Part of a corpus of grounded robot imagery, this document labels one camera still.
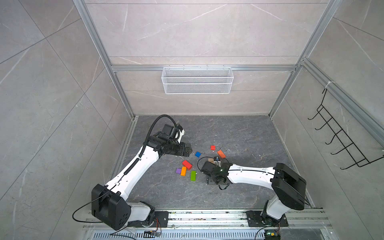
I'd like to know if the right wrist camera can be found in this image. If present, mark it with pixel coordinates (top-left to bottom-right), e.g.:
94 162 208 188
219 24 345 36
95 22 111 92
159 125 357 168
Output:
201 162 217 176

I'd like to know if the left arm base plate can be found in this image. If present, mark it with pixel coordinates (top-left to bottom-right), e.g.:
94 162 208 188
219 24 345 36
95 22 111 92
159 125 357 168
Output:
129 211 170 228

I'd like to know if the white wire mesh basket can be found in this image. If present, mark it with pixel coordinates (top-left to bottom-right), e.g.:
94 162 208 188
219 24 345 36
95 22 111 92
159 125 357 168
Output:
162 67 234 95

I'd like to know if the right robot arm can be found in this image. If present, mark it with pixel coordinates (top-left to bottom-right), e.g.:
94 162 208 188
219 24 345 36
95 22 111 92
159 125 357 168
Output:
201 162 307 226

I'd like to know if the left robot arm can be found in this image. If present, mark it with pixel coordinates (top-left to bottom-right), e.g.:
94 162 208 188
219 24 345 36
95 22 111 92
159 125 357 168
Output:
89 115 193 231

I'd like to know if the orange-red wood block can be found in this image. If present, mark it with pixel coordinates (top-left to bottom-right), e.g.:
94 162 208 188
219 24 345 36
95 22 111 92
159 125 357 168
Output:
217 150 226 159

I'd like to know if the red rectangular wood block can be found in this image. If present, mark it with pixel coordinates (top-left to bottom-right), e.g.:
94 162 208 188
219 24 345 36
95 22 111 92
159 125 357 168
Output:
182 160 193 170

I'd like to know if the green wood block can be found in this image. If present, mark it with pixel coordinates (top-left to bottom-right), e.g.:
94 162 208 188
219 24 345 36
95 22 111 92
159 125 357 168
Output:
190 171 197 182

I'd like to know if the aluminium front rail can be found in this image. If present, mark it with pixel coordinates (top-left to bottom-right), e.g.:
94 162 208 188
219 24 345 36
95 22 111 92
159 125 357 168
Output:
82 209 332 230

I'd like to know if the short natural wood block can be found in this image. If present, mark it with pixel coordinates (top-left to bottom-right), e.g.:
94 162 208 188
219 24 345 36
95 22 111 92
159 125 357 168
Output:
208 158 221 167

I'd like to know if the orange-yellow wood block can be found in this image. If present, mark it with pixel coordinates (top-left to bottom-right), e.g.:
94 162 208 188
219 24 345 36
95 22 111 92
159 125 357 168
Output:
180 167 187 177

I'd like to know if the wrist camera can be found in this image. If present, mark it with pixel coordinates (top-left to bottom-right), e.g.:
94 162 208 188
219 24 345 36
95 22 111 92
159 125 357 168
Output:
162 124 185 143
201 162 217 176

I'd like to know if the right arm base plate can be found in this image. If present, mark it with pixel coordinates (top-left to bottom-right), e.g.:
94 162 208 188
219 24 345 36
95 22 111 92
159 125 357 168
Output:
245 211 289 227

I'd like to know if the black wire hook rack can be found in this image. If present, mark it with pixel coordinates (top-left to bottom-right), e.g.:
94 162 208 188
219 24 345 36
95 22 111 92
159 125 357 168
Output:
308 89 384 170

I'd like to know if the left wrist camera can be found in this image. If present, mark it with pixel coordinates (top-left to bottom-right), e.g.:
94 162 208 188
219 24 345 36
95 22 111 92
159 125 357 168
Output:
162 124 185 143

